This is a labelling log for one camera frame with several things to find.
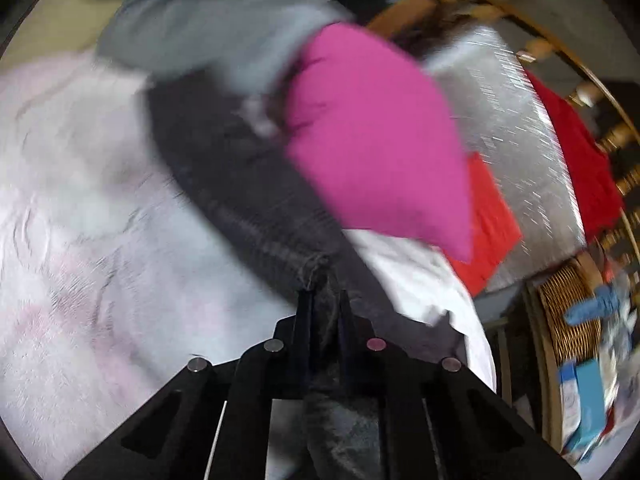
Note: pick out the pink pillow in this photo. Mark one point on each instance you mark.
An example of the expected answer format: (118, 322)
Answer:
(375, 150)

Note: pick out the orange-red cloth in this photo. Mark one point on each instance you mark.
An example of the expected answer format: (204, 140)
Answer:
(487, 230)

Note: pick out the wooden shelf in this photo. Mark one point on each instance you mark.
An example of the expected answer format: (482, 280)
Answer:
(542, 360)

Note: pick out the black denim jacket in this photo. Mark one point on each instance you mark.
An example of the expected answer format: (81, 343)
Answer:
(240, 195)

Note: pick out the wicker basket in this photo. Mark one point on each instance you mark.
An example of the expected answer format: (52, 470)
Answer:
(565, 300)

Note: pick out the white and blue box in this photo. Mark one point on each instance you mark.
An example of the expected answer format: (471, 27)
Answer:
(567, 385)

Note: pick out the grey garment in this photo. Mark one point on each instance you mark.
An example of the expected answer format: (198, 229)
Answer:
(215, 20)

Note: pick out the dark red cloth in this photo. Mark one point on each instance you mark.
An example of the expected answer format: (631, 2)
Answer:
(580, 160)

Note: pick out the light blue box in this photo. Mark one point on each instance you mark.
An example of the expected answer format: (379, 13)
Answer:
(591, 405)

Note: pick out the blue rag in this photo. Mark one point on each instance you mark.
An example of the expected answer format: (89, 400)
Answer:
(592, 306)

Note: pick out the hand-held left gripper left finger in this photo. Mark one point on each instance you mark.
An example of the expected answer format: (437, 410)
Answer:
(303, 317)

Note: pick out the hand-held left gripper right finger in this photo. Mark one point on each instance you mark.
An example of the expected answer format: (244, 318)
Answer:
(345, 320)

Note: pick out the white pink fluffy blanket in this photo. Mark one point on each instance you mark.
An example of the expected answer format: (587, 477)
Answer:
(75, 210)

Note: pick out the silver foil mat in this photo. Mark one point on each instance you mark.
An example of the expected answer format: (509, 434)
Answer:
(515, 135)

